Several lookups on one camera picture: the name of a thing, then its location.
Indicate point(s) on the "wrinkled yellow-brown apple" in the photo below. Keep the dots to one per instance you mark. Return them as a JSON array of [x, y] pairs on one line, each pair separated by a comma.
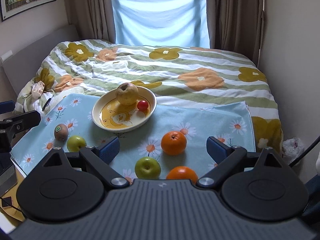
[[127, 94]]

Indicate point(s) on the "brown right curtain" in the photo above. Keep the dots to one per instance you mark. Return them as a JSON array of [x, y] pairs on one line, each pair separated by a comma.
[[236, 25]]

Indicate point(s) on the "white plastic bag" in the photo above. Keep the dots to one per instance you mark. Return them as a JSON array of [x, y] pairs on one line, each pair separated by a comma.
[[292, 149]]

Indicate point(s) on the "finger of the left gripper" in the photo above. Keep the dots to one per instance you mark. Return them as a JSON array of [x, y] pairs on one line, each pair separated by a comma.
[[7, 106], [21, 122]]

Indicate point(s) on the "red tomato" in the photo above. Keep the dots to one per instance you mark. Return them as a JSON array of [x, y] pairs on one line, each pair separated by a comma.
[[142, 105]]

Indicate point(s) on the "brown kiwi with sticker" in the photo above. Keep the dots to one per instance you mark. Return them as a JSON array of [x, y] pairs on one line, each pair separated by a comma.
[[61, 132]]

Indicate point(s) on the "medium orange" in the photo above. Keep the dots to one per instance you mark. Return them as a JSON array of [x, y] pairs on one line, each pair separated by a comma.
[[173, 143]]

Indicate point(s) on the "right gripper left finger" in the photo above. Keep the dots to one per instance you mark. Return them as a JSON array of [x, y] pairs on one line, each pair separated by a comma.
[[65, 186]]

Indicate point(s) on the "yellow wooden stool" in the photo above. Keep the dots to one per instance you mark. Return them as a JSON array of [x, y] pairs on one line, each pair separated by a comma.
[[9, 202]]

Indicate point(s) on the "large green apple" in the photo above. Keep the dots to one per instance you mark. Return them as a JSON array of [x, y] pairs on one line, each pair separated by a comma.
[[147, 168]]

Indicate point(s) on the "large orange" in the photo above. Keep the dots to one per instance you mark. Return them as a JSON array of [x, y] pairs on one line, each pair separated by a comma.
[[183, 172]]

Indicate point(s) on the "cream oval bear dish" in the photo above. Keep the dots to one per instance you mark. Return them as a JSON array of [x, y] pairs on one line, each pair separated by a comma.
[[110, 115]]

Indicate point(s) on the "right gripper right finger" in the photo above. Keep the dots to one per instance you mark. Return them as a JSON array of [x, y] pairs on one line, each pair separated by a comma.
[[257, 185]]

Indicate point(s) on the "grey bed headboard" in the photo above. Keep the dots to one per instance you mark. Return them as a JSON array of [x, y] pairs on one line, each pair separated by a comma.
[[23, 65]]

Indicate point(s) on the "light blue daisy cloth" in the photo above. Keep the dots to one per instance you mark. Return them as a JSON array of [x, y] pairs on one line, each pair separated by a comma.
[[231, 124]]

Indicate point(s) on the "brown curtain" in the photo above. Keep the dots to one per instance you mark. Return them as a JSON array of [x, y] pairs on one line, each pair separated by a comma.
[[236, 25], [93, 19]]

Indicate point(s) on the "small green apple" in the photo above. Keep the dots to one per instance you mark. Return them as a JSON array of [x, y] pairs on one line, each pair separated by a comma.
[[75, 143]]

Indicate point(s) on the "brown left curtain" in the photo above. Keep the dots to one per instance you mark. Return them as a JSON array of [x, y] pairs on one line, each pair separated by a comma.
[[93, 19]]

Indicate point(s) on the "striped floral bed quilt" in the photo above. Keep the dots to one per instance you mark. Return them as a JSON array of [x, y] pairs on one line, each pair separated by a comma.
[[184, 77]]

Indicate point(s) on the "light blue window sheet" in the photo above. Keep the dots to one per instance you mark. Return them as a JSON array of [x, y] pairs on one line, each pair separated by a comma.
[[181, 23]]

